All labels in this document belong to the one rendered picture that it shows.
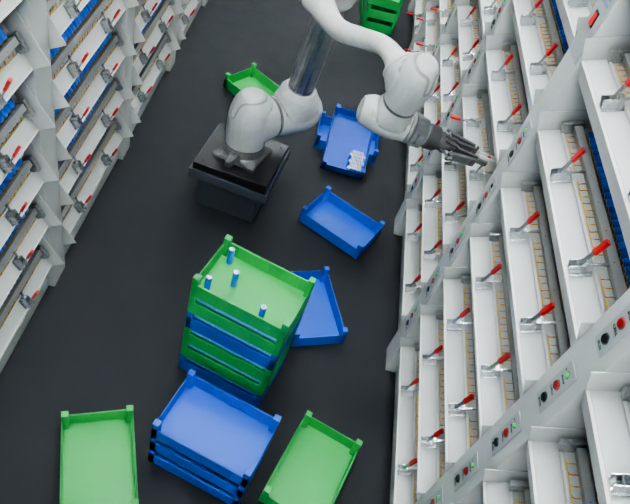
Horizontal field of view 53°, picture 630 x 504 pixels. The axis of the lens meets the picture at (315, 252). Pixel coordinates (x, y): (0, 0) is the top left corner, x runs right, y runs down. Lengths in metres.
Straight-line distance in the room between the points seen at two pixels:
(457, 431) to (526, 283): 0.42
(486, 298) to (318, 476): 0.80
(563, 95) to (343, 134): 1.65
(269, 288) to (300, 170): 1.11
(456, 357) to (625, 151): 0.76
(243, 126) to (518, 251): 1.24
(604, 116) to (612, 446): 0.62
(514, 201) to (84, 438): 1.39
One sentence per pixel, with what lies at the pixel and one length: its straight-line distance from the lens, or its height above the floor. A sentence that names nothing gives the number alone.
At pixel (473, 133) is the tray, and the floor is 0.74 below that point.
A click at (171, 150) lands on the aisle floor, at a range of 2.88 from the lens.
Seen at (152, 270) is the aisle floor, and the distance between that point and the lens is 2.41.
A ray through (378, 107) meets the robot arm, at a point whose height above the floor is 0.90.
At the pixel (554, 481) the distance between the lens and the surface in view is 1.23.
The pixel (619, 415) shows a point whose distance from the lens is 1.11.
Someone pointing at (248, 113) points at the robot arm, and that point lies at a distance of 2.39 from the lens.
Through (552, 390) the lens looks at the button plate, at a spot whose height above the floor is 1.02.
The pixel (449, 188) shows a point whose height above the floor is 0.55.
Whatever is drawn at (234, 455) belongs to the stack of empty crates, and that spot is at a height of 0.16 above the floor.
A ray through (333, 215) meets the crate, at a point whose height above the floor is 0.00.
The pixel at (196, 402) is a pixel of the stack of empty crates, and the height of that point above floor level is 0.16.
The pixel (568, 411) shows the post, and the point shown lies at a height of 1.04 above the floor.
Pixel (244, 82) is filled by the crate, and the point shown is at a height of 0.00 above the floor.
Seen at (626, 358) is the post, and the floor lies 1.21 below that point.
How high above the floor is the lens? 1.88
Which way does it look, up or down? 47 degrees down
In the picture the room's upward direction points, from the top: 21 degrees clockwise
